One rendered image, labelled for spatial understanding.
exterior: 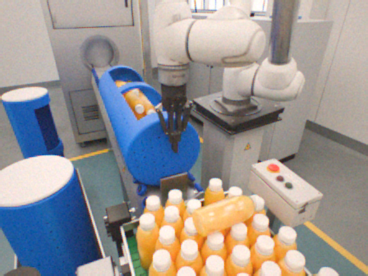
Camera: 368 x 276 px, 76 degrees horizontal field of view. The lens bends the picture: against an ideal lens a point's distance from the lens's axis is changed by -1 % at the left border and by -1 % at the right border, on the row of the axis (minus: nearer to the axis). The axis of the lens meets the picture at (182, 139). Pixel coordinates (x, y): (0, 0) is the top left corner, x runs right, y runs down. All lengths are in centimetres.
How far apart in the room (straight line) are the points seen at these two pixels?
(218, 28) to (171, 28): 12
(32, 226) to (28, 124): 107
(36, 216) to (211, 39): 75
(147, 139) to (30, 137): 126
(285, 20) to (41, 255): 126
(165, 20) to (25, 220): 74
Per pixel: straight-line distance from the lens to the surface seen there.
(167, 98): 72
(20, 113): 190
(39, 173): 101
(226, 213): 60
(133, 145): 81
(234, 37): 57
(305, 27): 235
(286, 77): 119
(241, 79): 126
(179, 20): 65
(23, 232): 99
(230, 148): 133
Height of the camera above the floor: 157
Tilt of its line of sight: 30 degrees down
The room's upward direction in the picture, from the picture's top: straight up
